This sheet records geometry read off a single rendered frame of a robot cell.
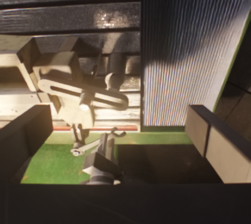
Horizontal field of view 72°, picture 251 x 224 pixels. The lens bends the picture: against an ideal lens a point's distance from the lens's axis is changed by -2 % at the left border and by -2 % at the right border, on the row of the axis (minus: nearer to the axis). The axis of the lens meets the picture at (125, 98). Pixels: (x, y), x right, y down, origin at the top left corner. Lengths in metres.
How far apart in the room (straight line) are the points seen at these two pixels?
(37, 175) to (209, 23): 1.47
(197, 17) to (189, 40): 0.09
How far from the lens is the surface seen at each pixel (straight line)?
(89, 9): 0.69
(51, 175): 1.54
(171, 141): 1.23
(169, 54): 0.82
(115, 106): 0.56
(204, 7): 0.78
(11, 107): 0.72
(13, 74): 0.69
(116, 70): 0.63
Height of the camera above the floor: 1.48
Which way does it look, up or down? 48 degrees down
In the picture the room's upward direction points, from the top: 177 degrees counter-clockwise
